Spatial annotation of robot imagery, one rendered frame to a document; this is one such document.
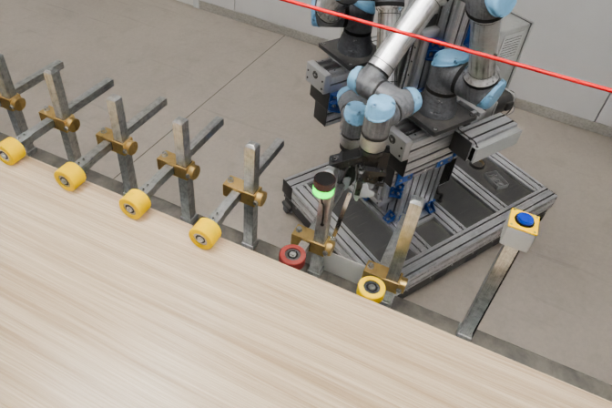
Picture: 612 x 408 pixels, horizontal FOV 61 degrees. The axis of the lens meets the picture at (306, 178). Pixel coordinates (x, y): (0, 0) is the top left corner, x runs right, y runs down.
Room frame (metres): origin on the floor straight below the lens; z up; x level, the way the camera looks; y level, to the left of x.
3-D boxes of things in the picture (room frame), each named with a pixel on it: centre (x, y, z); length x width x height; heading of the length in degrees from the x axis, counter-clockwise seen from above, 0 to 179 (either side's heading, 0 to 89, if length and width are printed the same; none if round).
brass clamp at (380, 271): (1.03, -0.28, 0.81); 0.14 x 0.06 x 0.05; 70
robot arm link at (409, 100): (1.25, -0.23, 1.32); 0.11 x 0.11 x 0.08; 48
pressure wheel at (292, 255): (1.00, 0.01, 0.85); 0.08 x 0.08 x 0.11
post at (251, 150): (1.19, 0.17, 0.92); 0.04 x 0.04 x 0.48; 70
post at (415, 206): (1.02, -0.30, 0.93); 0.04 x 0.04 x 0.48; 70
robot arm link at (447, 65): (1.66, -0.46, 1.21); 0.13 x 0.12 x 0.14; 48
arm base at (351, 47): (2.05, -0.14, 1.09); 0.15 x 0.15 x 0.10
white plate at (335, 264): (1.12, -0.10, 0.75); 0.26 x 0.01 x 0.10; 70
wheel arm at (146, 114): (1.41, 0.66, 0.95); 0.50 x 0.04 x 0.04; 160
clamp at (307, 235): (1.11, -0.05, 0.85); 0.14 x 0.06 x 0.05; 70
